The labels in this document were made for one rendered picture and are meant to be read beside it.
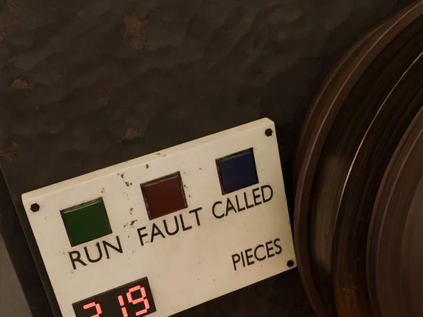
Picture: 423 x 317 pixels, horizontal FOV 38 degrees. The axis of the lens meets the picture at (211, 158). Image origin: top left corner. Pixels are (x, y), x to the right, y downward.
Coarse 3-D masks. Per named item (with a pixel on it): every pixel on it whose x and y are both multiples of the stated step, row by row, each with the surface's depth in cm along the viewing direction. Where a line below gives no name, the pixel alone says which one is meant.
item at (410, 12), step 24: (384, 24) 66; (408, 24) 57; (360, 48) 64; (336, 72) 65; (360, 72) 57; (336, 96) 57; (312, 120) 65; (312, 144) 58; (312, 168) 59; (312, 288) 63
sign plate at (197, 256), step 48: (192, 144) 62; (240, 144) 63; (48, 192) 58; (96, 192) 59; (144, 192) 61; (192, 192) 63; (240, 192) 65; (48, 240) 59; (96, 240) 61; (144, 240) 63; (192, 240) 65; (240, 240) 67; (288, 240) 69; (96, 288) 62; (144, 288) 64; (192, 288) 66
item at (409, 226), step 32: (416, 128) 52; (416, 160) 52; (384, 192) 53; (416, 192) 53; (384, 224) 53; (416, 224) 53; (384, 256) 54; (416, 256) 54; (384, 288) 55; (416, 288) 55
